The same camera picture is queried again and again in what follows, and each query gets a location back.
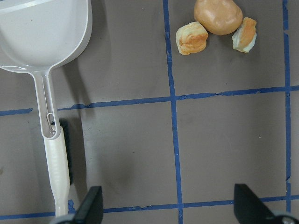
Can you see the bread piece near brush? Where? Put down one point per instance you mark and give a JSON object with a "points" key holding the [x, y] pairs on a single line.
{"points": [[191, 38]]}

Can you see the round bread roll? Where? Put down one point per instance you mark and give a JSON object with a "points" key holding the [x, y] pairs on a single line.
{"points": [[220, 17]]}

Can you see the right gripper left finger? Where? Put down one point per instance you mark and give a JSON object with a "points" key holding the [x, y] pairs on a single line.
{"points": [[91, 209]]}

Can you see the beige hand brush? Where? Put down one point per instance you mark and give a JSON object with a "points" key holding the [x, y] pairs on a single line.
{"points": [[58, 155]]}

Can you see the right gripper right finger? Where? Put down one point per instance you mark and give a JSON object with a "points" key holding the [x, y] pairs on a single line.
{"points": [[248, 208]]}

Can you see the beige plastic dustpan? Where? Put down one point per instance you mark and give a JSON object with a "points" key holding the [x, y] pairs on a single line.
{"points": [[37, 36]]}

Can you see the bread piece far side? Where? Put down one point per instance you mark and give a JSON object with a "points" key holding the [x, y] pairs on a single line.
{"points": [[245, 36]]}

